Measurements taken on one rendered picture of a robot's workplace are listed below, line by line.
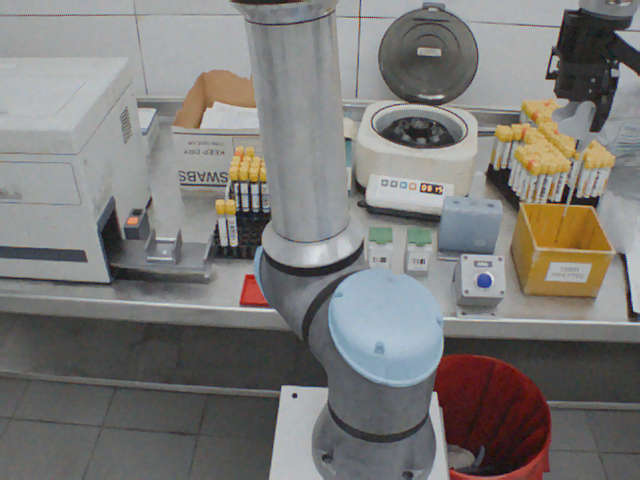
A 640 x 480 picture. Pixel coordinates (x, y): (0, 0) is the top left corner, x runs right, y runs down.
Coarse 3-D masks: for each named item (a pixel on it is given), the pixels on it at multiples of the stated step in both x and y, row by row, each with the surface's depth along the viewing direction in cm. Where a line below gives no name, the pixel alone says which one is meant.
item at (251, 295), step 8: (248, 280) 103; (248, 288) 102; (256, 288) 102; (240, 296) 99; (248, 296) 100; (256, 296) 100; (240, 304) 99; (248, 304) 99; (256, 304) 99; (264, 304) 98
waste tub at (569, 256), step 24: (528, 216) 106; (552, 216) 106; (576, 216) 105; (528, 240) 99; (552, 240) 109; (576, 240) 109; (600, 240) 99; (528, 264) 98; (552, 264) 96; (576, 264) 96; (600, 264) 96; (528, 288) 100; (552, 288) 99; (576, 288) 99; (600, 288) 99
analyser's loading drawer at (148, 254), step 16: (112, 240) 106; (128, 240) 106; (144, 240) 106; (160, 240) 105; (176, 240) 101; (208, 240) 103; (112, 256) 102; (128, 256) 102; (144, 256) 102; (160, 256) 102; (176, 256) 101; (192, 256) 102; (208, 256) 100; (208, 272) 101
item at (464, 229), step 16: (448, 208) 103; (464, 208) 103; (480, 208) 103; (496, 208) 103; (448, 224) 105; (464, 224) 105; (480, 224) 104; (496, 224) 104; (448, 240) 107; (464, 240) 107; (480, 240) 106; (496, 240) 106; (448, 256) 108
